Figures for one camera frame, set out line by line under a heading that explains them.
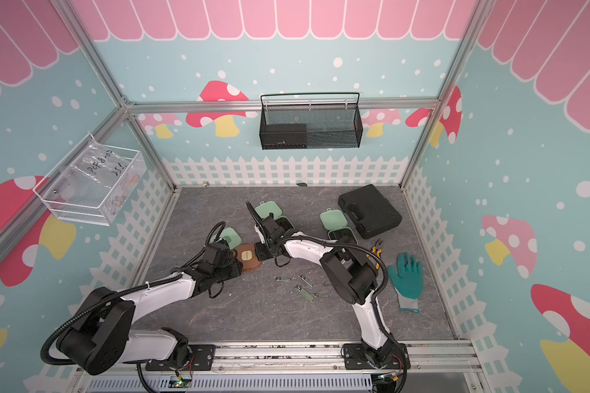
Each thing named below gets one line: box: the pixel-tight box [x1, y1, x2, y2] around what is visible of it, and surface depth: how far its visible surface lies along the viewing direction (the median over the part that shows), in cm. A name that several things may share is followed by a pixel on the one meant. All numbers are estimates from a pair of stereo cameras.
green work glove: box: [388, 252, 423, 313], surface depth 88 cm
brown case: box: [236, 243, 262, 272], surface depth 95 cm
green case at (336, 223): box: [319, 207, 359, 245], surface depth 109 cm
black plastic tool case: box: [337, 184, 403, 240], surface depth 108 cm
